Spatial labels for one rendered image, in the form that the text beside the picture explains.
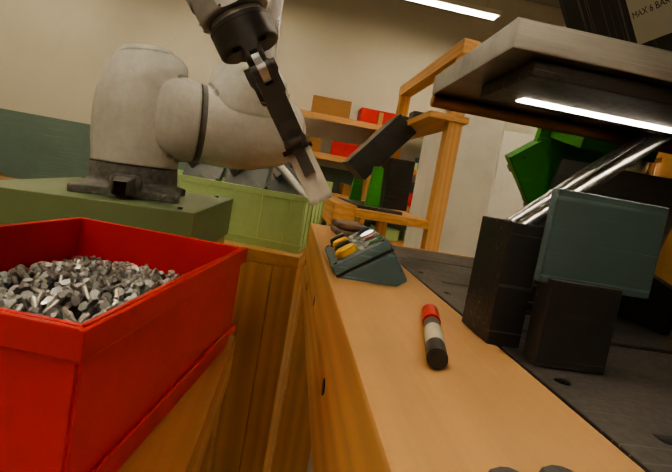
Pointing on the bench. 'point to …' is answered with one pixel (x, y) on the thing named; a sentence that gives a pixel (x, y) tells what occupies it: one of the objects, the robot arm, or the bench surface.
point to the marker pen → (437, 355)
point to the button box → (368, 261)
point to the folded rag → (346, 227)
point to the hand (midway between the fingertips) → (310, 175)
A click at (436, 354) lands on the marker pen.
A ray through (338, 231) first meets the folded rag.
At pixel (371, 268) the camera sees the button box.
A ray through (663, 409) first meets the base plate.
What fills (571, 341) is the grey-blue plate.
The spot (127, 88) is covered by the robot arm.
